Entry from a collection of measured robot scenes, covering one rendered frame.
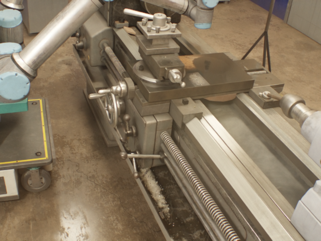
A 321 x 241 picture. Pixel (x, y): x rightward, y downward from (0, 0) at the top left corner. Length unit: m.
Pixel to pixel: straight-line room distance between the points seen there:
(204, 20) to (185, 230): 1.04
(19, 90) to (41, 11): 2.76
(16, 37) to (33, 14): 2.10
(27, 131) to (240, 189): 1.50
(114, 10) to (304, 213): 1.77
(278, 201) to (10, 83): 1.21
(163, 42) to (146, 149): 0.50
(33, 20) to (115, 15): 2.09
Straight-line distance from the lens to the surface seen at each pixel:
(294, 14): 5.88
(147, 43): 1.83
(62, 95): 3.45
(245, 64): 2.23
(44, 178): 2.47
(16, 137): 2.46
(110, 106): 1.99
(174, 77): 1.58
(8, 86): 1.81
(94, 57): 2.68
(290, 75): 4.35
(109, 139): 2.85
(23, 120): 2.60
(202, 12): 2.03
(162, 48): 1.79
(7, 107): 2.06
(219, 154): 1.54
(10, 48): 1.97
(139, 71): 1.81
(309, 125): 1.35
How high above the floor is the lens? 1.79
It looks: 33 degrees down
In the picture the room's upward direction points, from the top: 7 degrees clockwise
